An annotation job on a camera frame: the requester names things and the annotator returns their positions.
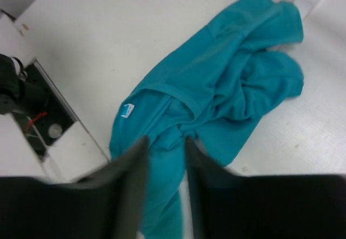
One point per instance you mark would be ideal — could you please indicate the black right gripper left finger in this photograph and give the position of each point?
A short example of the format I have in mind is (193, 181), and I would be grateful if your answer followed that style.
(106, 203)

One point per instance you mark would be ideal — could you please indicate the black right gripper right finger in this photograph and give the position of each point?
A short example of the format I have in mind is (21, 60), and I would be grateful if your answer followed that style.
(227, 205)

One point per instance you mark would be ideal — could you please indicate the teal t shirt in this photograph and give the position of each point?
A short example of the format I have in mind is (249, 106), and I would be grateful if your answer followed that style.
(215, 87)

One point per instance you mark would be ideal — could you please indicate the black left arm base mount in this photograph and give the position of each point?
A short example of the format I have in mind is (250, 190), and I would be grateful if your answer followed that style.
(29, 97)

